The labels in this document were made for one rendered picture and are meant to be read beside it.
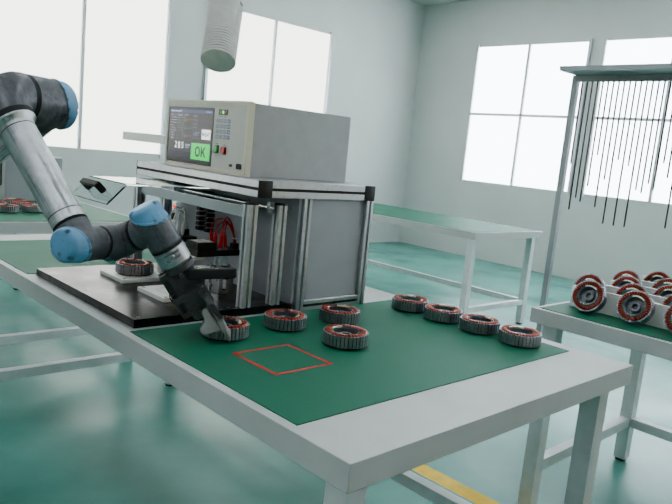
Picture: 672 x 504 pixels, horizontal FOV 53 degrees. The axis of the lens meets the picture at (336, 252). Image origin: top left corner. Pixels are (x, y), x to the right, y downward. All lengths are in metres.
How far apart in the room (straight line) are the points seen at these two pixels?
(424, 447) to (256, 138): 1.03
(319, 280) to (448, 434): 0.86
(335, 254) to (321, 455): 0.99
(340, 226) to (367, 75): 7.12
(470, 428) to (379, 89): 8.11
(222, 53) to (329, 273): 1.51
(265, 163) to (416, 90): 7.91
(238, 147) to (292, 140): 0.17
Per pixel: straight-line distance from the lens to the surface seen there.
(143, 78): 7.14
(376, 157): 9.23
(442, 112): 9.41
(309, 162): 2.01
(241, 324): 1.60
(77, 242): 1.46
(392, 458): 1.13
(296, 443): 1.15
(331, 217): 1.96
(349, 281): 2.06
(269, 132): 1.91
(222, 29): 3.28
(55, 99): 1.72
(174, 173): 2.13
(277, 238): 1.84
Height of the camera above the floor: 1.21
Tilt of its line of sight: 9 degrees down
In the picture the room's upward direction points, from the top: 6 degrees clockwise
